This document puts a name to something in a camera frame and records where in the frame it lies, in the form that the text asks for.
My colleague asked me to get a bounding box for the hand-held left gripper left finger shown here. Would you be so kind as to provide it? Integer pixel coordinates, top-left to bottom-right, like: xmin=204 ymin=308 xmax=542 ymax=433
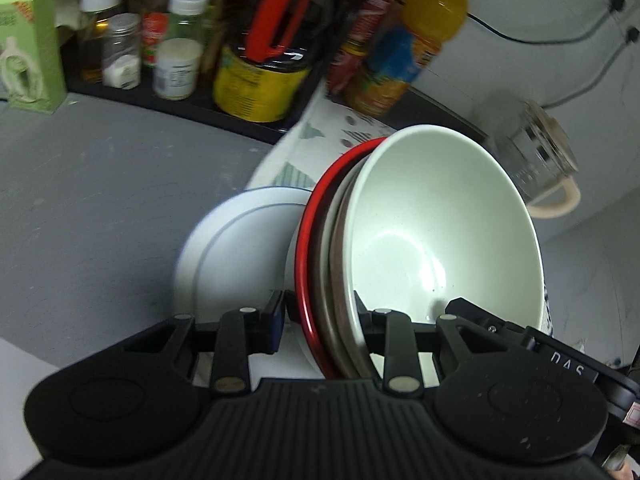
xmin=122 ymin=289 xmax=287 ymax=395

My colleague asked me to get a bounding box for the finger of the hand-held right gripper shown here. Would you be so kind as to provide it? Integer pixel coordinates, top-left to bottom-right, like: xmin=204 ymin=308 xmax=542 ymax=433
xmin=444 ymin=297 xmax=526 ymax=333

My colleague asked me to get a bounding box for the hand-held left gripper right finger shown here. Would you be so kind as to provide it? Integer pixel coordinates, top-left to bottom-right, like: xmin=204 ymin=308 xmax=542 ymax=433
xmin=353 ymin=290 xmax=488 ymax=397

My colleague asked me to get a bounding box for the brown bowl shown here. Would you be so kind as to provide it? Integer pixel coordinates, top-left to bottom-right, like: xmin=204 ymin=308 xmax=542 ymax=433
xmin=320 ymin=160 xmax=375 ymax=380

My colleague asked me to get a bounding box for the red bowl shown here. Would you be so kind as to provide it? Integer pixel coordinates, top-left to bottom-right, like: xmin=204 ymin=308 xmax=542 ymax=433
xmin=295 ymin=136 xmax=391 ymax=380

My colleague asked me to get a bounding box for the white plate with blue rim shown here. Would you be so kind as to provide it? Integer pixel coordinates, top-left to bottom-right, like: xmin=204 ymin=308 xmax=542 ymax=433
xmin=172 ymin=186 xmax=327 ymax=377

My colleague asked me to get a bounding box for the white bowl with yellow pattern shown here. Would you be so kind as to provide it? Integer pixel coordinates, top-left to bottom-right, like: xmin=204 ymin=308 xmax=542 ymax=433
xmin=345 ymin=125 xmax=546 ymax=361

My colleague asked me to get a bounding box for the white cloth with green triangles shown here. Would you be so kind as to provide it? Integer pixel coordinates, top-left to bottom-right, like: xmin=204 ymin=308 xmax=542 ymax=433
xmin=247 ymin=85 xmax=492 ymax=202

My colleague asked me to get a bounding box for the black storage tray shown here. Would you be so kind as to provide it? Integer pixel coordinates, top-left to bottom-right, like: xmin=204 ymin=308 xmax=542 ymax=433
xmin=62 ymin=35 xmax=327 ymax=144

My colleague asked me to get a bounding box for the orange juice bottle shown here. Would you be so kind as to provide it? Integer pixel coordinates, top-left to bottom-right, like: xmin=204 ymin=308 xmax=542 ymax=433
xmin=345 ymin=0 xmax=479 ymax=119

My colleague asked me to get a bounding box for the clear jar with white lid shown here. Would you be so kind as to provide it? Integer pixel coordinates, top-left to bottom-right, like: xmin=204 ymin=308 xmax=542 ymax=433
xmin=152 ymin=0 xmax=210 ymax=101

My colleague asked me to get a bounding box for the glass jar with metal lid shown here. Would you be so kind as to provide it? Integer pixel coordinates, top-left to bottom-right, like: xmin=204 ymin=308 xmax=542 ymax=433
xmin=101 ymin=13 xmax=143 ymax=90

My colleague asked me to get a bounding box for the small red label jar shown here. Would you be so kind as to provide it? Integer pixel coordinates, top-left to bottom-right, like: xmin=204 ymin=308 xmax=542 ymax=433
xmin=141 ymin=10 xmax=171 ymax=69

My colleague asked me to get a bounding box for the oil bottle with white cap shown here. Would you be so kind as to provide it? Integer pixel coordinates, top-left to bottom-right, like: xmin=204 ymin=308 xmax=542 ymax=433
xmin=77 ymin=0 xmax=124 ymax=84

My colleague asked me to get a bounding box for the green cardboard box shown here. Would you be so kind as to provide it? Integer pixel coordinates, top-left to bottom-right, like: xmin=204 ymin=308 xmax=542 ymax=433
xmin=0 ymin=0 xmax=69 ymax=114

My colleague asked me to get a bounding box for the glass kettle with cream handle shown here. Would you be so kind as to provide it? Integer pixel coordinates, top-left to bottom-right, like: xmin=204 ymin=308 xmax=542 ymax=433
xmin=472 ymin=91 xmax=582 ymax=220

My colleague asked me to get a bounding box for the dark bottle with red handle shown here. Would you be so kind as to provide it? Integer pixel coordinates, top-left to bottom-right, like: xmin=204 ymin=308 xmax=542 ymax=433
xmin=212 ymin=0 xmax=327 ymax=124

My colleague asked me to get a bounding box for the black kettle power cable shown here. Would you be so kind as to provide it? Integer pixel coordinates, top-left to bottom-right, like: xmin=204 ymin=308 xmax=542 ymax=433
xmin=542 ymin=27 xmax=640 ymax=110

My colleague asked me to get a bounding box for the long black power cable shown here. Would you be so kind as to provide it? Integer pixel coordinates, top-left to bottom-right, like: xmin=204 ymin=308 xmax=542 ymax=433
xmin=467 ymin=0 xmax=628 ymax=45

